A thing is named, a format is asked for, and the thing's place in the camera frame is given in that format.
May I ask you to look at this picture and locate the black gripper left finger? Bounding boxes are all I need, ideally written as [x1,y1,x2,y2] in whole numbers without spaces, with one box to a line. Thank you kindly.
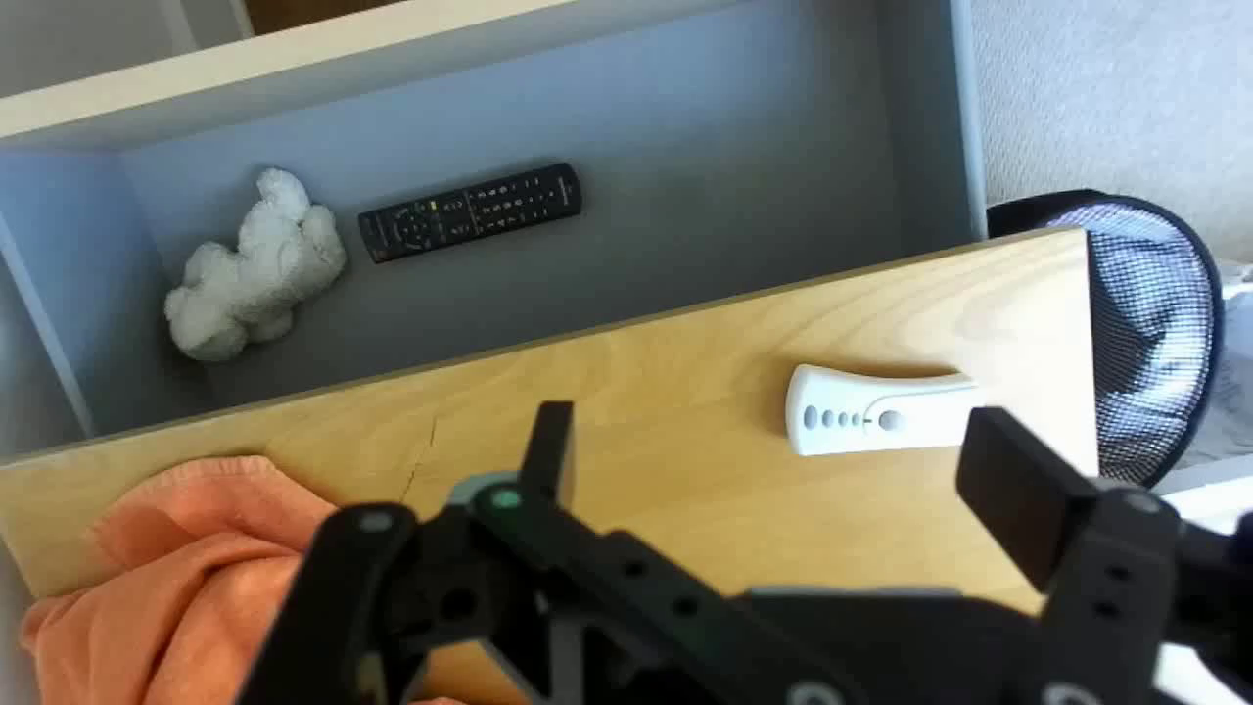
[235,399,839,705]

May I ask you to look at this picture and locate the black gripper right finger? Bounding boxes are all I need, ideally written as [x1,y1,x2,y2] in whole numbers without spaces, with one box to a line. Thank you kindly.
[951,401,1253,705]

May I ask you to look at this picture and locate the black remote controller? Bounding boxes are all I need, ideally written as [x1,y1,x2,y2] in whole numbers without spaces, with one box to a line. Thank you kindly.
[352,161,588,264]

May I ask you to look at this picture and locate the white remote controller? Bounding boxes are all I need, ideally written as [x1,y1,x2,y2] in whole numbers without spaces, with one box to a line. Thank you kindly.
[783,360,988,460]

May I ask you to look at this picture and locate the open grey drawer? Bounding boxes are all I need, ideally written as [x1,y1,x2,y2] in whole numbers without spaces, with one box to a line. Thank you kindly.
[0,0,990,460]

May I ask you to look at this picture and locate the blue mesh laundry hamper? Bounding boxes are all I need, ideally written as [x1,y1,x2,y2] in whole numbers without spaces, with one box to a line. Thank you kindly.
[988,187,1231,492]

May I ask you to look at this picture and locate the orange towel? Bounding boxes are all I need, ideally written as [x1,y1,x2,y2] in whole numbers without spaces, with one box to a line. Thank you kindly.
[14,448,346,705]

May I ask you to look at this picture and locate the light wood desk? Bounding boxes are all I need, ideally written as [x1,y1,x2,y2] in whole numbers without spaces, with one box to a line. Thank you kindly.
[0,225,1107,705]

